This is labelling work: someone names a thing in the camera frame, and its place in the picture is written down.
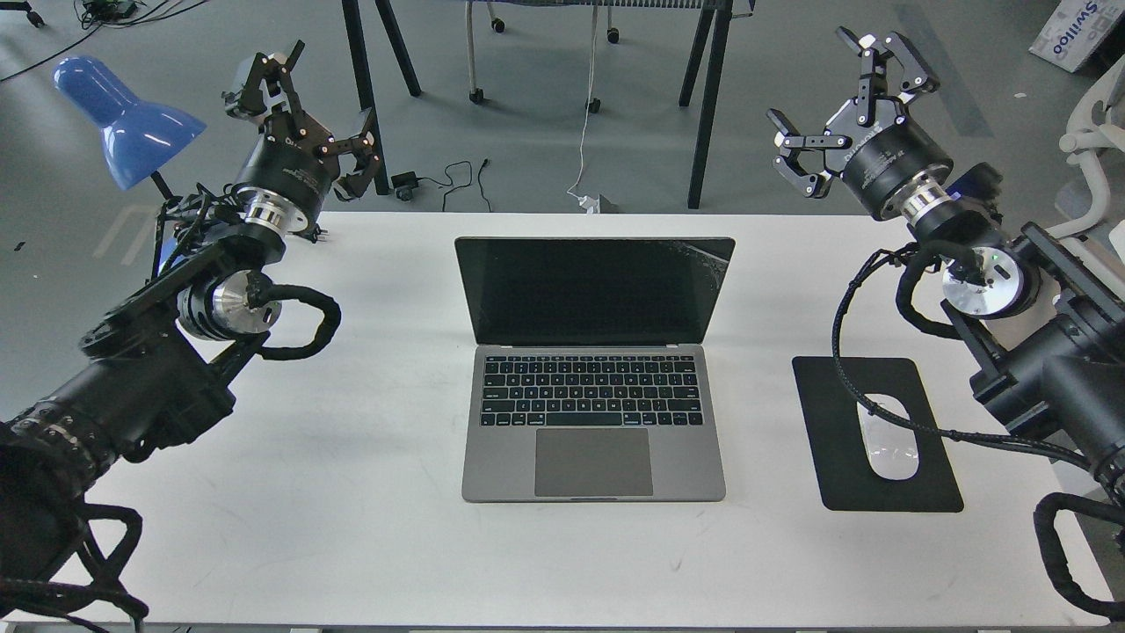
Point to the white computer mouse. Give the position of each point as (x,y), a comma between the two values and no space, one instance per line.
(892,451)

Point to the white office chair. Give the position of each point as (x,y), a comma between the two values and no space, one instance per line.
(1094,124)

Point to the grey laptop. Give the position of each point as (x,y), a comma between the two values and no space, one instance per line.
(590,378)

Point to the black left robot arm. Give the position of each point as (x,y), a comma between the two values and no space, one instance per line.
(161,362)

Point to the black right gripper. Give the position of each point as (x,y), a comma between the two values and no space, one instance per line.
(879,148)

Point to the white cardboard box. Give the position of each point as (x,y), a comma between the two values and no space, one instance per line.
(1074,31)

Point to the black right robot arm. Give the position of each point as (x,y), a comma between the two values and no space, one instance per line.
(1041,313)

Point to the blue desk lamp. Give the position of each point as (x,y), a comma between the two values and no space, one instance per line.
(137,136)

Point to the black mouse pad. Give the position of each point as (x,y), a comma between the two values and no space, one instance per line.
(846,483)

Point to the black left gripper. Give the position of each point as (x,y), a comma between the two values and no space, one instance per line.
(283,183)

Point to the black-legged background table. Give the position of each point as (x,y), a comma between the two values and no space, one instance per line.
(708,53)

